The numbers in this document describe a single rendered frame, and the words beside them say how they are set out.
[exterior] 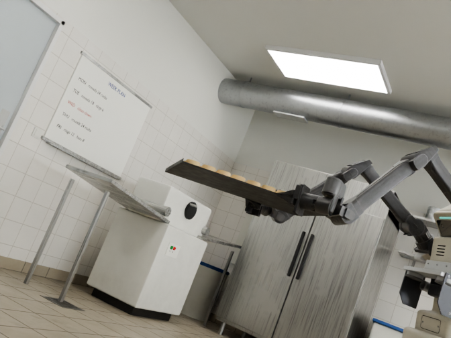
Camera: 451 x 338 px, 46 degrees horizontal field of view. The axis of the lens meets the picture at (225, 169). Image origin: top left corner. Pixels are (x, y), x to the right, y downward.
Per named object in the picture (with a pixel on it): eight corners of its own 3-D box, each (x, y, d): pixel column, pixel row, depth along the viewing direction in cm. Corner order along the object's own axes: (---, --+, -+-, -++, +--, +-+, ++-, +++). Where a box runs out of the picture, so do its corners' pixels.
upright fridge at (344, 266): (348, 385, 575) (405, 211, 611) (327, 387, 499) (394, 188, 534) (239, 335, 645) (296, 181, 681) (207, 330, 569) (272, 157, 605)
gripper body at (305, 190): (290, 211, 176) (310, 216, 172) (298, 182, 178) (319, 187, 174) (297, 215, 182) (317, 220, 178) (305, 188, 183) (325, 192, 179)
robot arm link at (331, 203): (329, 212, 170) (333, 219, 174) (336, 193, 172) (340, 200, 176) (310, 207, 173) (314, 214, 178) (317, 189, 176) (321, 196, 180)
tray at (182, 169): (296, 215, 226) (298, 212, 227) (340, 216, 188) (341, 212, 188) (164, 172, 213) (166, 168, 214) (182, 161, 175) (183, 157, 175)
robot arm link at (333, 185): (353, 222, 172) (337, 224, 180) (364, 191, 176) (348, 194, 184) (324, 204, 169) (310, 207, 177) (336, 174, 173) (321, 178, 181)
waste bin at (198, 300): (217, 324, 662) (236, 275, 674) (198, 321, 616) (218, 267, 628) (183, 309, 689) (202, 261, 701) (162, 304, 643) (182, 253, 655)
